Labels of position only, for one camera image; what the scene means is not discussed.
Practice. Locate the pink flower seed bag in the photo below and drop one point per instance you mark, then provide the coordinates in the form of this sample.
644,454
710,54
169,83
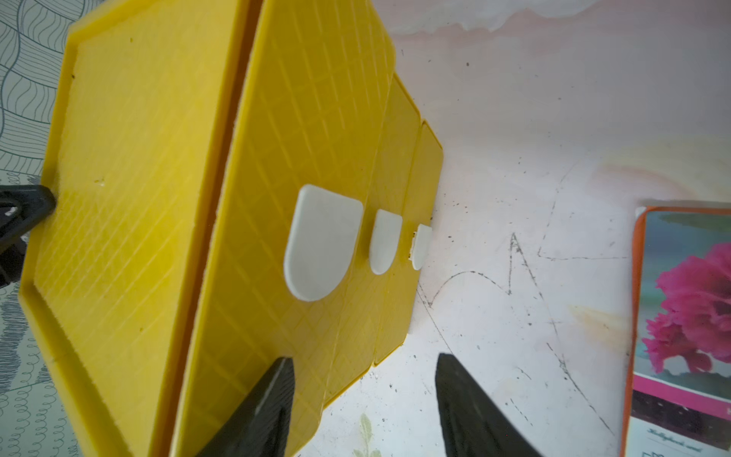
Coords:
678,380

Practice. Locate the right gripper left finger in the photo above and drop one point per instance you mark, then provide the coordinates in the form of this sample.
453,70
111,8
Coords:
260,425

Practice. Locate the yellow drawer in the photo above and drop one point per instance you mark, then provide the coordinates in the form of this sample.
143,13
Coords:
417,211
377,245
314,102

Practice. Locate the yellow top drawer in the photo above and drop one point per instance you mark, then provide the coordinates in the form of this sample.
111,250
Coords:
314,102

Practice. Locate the yellow bottom drawer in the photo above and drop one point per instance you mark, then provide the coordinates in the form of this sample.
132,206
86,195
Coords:
417,211

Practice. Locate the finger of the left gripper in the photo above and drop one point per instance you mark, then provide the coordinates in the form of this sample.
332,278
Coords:
22,209

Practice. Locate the yellow drawer cabinet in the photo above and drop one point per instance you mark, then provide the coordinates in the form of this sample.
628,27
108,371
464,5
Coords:
141,131

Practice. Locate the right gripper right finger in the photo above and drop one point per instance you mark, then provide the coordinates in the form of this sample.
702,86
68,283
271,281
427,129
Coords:
471,423

